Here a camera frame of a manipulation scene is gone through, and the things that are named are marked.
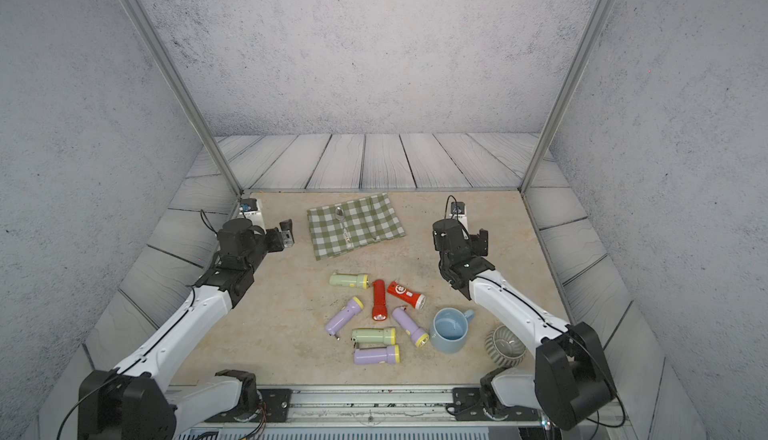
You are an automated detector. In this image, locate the green flashlight top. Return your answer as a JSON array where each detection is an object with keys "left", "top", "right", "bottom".
[{"left": 329, "top": 273, "right": 370, "bottom": 289}]

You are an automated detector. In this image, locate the green flashlight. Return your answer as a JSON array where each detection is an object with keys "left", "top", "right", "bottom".
[
  {"left": 329, "top": 273, "right": 370, "bottom": 289},
  {"left": 351, "top": 327, "right": 396, "bottom": 346}
]

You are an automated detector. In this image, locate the green flashlight lower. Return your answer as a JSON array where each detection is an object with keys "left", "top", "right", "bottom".
[{"left": 351, "top": 327, "right": 396, "bottom": 346}]

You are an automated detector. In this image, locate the blue mug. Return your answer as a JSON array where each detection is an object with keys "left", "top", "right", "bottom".
[{"left": 430, "top": 308, "right": 475, "bottom": 354}]

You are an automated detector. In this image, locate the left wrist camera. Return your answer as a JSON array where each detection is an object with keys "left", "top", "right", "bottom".
[{"left": 239, "top": 198, "right": 266, "bottom": 230}]

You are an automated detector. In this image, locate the grey ribbed bowl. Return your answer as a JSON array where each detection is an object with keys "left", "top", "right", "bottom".
[{"left": 484, "top": 325, "right": 527, "bottom": 368}]

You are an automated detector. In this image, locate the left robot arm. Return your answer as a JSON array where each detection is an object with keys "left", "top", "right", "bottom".
[{"left": 69, "top": 217, "right": 294, "bottom": 439}]

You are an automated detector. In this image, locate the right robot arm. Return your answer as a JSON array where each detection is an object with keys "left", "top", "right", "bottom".
[{"left": 433, "top": 218, "right": 620, "bottom": 430}]

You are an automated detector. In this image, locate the green checkered cloth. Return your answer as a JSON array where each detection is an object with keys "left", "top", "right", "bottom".
[{"left": 307, "top": 193, "right": 406, "bottom": 260}]

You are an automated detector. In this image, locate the red flashlight with logo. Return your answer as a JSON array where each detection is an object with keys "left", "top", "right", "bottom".
[{"left": 387, "top": 281, "right": 426, "bottom": 310}]

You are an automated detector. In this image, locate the metal spoon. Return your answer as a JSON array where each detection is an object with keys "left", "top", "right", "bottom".
[{"left": 335, "top": 206, "right": 354, "bottom": 249}]

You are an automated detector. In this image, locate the metal base rail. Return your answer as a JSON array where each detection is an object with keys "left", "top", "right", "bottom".
[{"left": 161, "top": 384, "right": 625, "bottom": 440}]

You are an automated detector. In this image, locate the red flashlight upright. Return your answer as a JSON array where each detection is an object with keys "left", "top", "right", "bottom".
[{"left": 372, "top": 279, "right": 388, "bottom": 322}]

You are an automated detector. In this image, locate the purple flashlight bottom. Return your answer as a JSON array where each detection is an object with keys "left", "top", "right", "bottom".
[{"left": 353, "top": 345, "right": 401, "bottom": 365}]

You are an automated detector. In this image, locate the purple flashlight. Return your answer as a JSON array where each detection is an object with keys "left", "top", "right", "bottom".
[
  {"left": 325, "top": 297, "right": 364, "bottom": 338},
  {"left": 353, "top": 345, "right": 401, "bottom": 365},
  {"left": 391, "top": 306, "right": 430, "bottom": 348}
]

